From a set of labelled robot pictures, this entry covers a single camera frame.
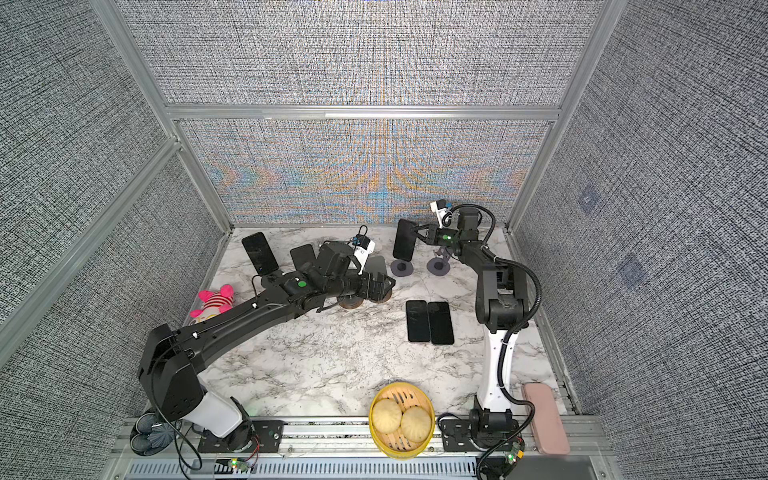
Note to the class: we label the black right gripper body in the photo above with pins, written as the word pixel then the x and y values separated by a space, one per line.
pixel 447 238

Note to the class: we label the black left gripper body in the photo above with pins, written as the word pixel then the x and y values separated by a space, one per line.
pixel 363 287

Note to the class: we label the black phone with purple edge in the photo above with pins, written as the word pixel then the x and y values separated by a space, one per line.
pixel 417 320

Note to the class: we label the right arm mounting base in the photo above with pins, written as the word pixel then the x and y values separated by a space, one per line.
pixel 480 431

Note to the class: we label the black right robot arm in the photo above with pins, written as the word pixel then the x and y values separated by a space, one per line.
pixel 508 295

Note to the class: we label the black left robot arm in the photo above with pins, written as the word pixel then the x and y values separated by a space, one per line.
pixel 173 358

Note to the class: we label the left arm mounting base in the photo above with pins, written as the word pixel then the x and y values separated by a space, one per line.
pixel 263 435

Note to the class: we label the wooden base grey plate stand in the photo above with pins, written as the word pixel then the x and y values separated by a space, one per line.
pixel 376 264

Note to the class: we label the wooden base phone stand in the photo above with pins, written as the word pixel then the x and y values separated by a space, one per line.
pixel 350 302

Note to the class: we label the purple right phone stand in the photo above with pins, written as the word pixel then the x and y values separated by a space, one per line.
pixel 439 265

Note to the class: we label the purple round phone stand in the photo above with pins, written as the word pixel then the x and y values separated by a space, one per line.
pixel 401 268

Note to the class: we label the black phone on wooden stand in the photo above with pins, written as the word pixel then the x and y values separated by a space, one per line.
pixel 340 248

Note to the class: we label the dark grey round phone stand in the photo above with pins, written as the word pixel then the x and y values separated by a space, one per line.
pixel 271 279

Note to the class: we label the pink phone case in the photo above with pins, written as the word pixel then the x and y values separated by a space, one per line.
pixel 548 430

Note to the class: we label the left steamed bun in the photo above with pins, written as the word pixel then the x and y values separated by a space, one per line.
pixel 386 416

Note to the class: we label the steamed bun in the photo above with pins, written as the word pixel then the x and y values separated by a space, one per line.
pixel 386 416
pixel 416 425

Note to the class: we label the yellow bamboo steamer basket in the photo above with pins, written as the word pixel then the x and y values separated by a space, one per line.
pixel 395 445

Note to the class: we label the right steamed bun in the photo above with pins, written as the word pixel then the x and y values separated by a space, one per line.
pixel 416 425

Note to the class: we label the pink striped plush toy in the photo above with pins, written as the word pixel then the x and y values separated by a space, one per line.
pixel 214 303

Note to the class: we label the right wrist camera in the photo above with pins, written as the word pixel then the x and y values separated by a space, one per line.
pixel 442 210

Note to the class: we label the aluminium front rail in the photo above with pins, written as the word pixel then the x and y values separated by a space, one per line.
pixel 343 448

